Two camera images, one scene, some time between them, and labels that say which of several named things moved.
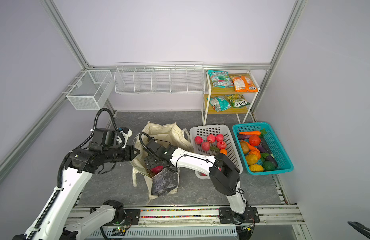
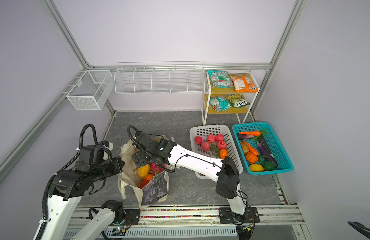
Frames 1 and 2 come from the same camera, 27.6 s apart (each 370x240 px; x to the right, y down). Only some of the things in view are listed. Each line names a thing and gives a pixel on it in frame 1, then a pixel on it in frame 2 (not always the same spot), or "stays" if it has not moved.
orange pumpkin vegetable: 255,152 to 251,157
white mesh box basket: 92,90 stays
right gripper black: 150,162 stays
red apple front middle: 211,138 stays
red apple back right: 219,137 stays
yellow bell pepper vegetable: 251,159 to 143,171
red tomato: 254,140 to 144,182
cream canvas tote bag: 174,134 to 154,190
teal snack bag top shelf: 220,79 stays
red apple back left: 198,140 stays
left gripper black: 129,156 to 118,164
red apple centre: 221,144 stays
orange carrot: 252,132 stays
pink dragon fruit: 156,169 stays
